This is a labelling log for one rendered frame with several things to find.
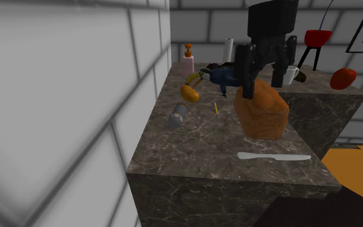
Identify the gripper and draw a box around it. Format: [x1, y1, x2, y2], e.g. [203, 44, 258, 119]
[233, 0, 299, 100]

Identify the white mug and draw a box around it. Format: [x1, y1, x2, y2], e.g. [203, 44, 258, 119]
[282, 65, 300, 86]

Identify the dark brown round object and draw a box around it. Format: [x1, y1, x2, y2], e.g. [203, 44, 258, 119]
[293, 70, 308, 83]

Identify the white paper towel roll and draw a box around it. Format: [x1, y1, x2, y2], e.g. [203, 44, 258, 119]
[222, 37, 235, 63]

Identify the blue toucan figure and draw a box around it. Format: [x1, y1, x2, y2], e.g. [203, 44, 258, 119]
[184, 66, 242, 99]

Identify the brown bread loaf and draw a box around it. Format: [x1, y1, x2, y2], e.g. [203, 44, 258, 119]
[233, 78, 290, 141]

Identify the red pot on black stand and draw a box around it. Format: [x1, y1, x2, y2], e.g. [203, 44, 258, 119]
[297, 0, 334, 72]

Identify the pink soap dispenser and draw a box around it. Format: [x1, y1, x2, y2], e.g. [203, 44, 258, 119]
[181, 43, 195, 80]

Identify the red apple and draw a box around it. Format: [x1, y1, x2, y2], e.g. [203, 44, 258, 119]
[329, 67, 358, 91]

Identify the grey table knife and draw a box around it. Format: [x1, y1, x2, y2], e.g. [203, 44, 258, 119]
[237, 152, 312, 162]

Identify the grey can with orange bands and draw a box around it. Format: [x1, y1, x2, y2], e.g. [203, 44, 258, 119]
[168, 103, 188, 130]

